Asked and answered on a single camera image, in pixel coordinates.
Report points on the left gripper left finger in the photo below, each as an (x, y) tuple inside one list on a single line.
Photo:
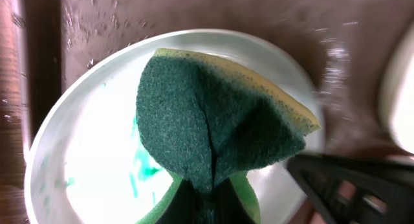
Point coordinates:
[(222, 206)]

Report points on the white plate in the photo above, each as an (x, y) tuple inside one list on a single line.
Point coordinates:
[(395, 96), (86, 164)]

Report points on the green yellow sponge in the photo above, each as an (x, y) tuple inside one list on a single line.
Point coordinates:
[(206, 118)]

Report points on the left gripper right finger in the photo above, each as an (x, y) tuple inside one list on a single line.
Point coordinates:
[(356, 190)]

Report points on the dark grey serving tray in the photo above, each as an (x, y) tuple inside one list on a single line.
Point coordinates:
[(344, 46)]

